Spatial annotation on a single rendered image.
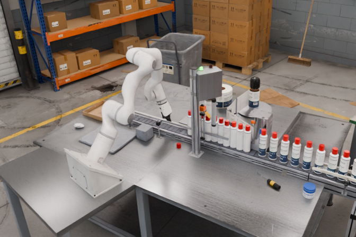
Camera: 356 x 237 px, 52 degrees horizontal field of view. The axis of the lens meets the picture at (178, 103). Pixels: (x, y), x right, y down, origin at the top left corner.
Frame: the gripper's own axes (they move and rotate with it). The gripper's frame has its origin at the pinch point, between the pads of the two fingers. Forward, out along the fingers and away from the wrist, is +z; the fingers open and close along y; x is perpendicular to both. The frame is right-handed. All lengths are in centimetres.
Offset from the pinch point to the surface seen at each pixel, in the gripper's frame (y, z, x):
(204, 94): -15, -22, -52
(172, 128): -0.7, 7.2, -1.0
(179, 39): 252, -29, 154
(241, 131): -2, 12, -62
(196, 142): -16.8, 11.7, -33.2
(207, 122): -2.9, 3.8, -38.0
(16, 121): 31, -7, 295
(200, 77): -17, -35, -55
